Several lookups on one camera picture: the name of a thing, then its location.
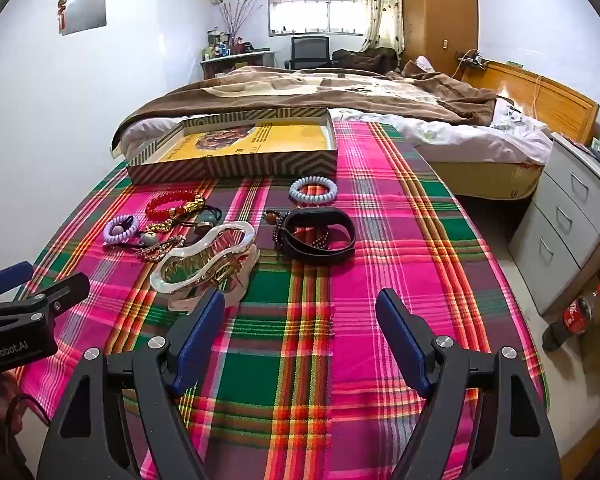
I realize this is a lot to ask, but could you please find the cola bottle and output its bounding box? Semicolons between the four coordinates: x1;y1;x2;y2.
542;282;600;354

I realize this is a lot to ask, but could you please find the bed with brown blanket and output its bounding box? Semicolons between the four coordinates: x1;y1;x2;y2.
111;60;497;151

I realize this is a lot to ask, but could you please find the orange cable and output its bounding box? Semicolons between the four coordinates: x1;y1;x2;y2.
529;75;545;117

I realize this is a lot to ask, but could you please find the dark bead necklace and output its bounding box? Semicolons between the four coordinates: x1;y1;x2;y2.
263;208;332;257

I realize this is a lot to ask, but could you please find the black cord teal bead necklace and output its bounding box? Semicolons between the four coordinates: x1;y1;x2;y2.
180;204;224;233

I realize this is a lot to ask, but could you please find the wooden wardrobe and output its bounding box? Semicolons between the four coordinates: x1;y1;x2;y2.
399;0;481;77

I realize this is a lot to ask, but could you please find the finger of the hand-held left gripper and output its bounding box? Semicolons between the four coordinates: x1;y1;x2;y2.
0;272;92;332
0;261;35;304

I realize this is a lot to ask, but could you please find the patterned curtain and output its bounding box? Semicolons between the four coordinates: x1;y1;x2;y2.
357;0;406;54

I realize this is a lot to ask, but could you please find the dark brown cloth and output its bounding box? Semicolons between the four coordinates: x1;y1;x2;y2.
331;47;402;74

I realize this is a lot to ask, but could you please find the clear white hair claw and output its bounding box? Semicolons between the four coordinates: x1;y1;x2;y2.
150;220;258;294

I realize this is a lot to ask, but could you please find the black wristband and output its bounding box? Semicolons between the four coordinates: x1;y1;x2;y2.
276;207;357;266

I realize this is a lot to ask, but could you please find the power strip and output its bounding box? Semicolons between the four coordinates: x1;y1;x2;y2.
455;50;489;69

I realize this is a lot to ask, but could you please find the vase of dry branches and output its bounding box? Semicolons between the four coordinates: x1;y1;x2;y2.
218;1;262;54

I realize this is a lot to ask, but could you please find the white floral bedsheet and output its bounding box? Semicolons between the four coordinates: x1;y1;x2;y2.
115;97;555;166

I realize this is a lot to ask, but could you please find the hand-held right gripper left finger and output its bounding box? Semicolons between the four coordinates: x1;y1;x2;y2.
36;289;227;480

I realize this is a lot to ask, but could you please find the wooden headboard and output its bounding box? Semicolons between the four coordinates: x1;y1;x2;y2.
472;59;600;147

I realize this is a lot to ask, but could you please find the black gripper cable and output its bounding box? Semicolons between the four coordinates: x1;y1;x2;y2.
2;393;54;426

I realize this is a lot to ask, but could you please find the clear pinkish hair claw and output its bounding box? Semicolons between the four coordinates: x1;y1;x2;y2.
167;245;261;312

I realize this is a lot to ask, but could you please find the grey drawer cabinet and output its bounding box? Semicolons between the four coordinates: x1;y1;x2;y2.
508;132;600;317

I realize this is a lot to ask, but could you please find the group of bottles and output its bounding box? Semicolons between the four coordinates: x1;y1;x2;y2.
202;30;242;59

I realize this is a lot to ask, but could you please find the yellowish mattress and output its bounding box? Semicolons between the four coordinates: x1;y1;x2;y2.
430;159;547;202

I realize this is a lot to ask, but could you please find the red bead bracelet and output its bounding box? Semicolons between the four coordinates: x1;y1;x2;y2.
145;188;204;224

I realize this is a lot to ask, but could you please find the hair tie with round beads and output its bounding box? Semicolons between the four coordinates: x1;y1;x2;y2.
130;225;173;253

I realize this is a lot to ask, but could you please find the window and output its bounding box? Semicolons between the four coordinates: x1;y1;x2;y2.
267;0;369;37

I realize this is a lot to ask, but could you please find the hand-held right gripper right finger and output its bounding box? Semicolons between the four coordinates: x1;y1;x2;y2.
375;287;563;480

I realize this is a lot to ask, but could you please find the black office chair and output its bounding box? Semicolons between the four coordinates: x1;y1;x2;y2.
284;36;339;71

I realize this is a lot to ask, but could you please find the small desk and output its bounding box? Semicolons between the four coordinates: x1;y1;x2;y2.
200;50;277;80

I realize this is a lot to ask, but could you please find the light blue spiral hair tie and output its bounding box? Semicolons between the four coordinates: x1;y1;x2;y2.
288;175;338;206

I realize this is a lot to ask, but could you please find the plaid tablecloth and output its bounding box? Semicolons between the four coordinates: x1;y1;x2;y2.
17;120;552;480

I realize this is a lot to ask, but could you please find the striped cardboard box tray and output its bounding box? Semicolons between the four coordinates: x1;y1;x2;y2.
125;107;340;185

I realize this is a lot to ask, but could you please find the gold chain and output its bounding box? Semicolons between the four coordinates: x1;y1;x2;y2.
139;234;188;264

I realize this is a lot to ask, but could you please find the metal wall sheet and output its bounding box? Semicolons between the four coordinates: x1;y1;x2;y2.
60;0;107;37

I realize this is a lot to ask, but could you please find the purple spiral hair tie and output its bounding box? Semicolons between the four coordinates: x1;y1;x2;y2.
103;215;140;247

